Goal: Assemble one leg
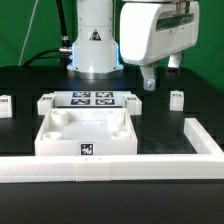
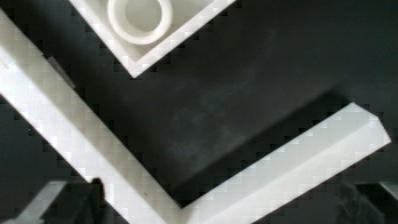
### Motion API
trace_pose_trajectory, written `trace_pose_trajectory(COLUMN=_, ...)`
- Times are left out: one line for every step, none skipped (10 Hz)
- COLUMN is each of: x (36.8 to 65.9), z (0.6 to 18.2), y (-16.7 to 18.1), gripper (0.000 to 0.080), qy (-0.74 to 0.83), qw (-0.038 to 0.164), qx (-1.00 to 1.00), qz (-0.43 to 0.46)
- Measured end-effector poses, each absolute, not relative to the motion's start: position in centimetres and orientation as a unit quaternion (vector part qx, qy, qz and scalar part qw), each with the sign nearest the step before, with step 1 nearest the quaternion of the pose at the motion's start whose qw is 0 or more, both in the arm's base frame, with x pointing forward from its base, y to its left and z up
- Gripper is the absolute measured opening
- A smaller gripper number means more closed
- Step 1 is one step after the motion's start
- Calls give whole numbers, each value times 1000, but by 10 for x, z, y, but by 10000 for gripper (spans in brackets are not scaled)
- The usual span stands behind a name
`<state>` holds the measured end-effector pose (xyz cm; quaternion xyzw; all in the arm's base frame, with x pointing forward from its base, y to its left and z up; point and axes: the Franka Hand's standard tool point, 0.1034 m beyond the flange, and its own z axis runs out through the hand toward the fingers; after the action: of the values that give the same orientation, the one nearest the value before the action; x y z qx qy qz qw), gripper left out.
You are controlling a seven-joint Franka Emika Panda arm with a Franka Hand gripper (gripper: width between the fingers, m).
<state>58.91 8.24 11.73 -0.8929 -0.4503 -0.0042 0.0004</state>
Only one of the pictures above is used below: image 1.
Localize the white L-shaped fence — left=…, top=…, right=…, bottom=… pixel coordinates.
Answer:
left=0, top=118, right=224, bottom=183

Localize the white square table top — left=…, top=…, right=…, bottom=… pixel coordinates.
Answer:
left=35, top=108, right=138, bottom=156

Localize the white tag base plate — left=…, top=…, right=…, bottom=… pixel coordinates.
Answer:
left=54, top=91, right=131, bottom=108

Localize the black cable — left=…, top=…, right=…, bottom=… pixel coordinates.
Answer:
left=22, top=0, right=74, bottom=67

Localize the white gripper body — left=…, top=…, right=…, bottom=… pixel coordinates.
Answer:
left=120, top=1, right=199, bottom=65

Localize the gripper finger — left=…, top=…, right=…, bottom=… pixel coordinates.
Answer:
left=168, top=52, right=183, bottom=68
left=140, top=64, right=156, bottom=91

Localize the thin white cable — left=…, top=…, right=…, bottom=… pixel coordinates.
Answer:
left=18, top=0, right=40, bottom=67

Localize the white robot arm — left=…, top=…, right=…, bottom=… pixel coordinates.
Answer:
left=67, top=0, right=199, bottom=91

